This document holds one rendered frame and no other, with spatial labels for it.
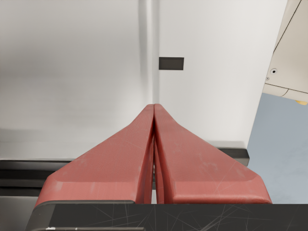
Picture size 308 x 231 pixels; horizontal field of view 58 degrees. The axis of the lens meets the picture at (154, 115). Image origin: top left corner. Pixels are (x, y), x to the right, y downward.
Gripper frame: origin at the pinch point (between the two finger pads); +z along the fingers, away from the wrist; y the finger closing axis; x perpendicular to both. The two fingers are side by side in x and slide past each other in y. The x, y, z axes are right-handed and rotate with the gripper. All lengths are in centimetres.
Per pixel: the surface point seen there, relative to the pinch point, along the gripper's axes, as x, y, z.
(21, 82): 9.2, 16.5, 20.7
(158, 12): 0.7, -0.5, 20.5
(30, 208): 35.2, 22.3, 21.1
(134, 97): 11.3, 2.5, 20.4
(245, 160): 20.4, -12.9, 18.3
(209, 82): 9.1, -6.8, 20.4
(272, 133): 89, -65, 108
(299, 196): 143, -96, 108
